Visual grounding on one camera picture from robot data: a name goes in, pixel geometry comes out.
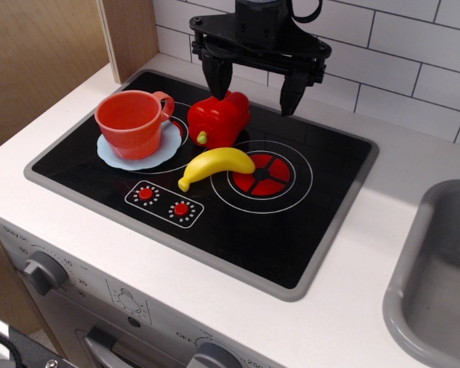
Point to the red plastic cup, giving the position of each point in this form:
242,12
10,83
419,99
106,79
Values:
130,121

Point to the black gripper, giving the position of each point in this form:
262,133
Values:
264,35

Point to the grey timer knob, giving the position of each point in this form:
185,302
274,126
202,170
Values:
44,273

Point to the black toy stovetop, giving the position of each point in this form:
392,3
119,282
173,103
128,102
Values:
271,229

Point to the red toy bell pepper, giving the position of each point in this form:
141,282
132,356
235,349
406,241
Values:
217,123

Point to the grey temperature knob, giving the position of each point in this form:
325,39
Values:
210,355

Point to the grey sink basin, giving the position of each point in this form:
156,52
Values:
421,306

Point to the yellow toy banana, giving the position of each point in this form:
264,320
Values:
215,161

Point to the grey oven door handle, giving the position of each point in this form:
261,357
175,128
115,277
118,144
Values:
109,351

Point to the black metal bracket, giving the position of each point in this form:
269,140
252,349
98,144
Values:
34,354

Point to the wooden side panel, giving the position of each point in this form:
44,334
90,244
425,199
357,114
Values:
129,30

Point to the light blue plate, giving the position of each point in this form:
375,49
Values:
170,141

